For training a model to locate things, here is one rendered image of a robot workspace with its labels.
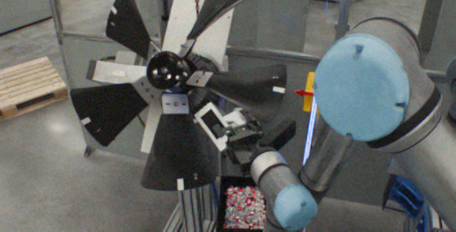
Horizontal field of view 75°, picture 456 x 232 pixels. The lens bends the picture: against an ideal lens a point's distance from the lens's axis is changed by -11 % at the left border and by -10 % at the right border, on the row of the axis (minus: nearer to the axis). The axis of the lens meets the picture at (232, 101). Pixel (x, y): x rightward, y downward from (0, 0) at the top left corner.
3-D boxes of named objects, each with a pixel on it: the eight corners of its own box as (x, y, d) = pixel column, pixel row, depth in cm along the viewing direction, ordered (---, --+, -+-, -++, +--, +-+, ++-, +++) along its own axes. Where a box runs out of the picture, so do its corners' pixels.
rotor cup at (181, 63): (155, 98, 109) (137, 89, 97) (164, 56, 111) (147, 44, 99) (195, 103, 106) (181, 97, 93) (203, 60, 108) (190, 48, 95)
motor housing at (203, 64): (160, 114, 125) (145, 109, 112) (173, 56, 128) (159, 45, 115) (217, 124, 119) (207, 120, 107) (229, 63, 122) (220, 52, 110)
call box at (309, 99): (305, 94, 135) (309, 71, 130) (330, 97, 133) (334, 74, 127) (302, 114, 122) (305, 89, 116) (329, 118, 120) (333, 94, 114)
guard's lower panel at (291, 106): (89, 144, 250) (60, 36, 203) (443, 212, 189) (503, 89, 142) (87, 146, 248) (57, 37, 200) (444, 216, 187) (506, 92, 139)
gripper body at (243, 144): (221, 124, 74) (241, 158, 65) (256, 114, 77) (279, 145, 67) (225, 150, 79) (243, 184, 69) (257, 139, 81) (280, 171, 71)
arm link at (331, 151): (376, -8, 53) (292, 174, 83) (360, 4, 45) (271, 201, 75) (440, 21, 49) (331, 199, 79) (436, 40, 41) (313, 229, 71)
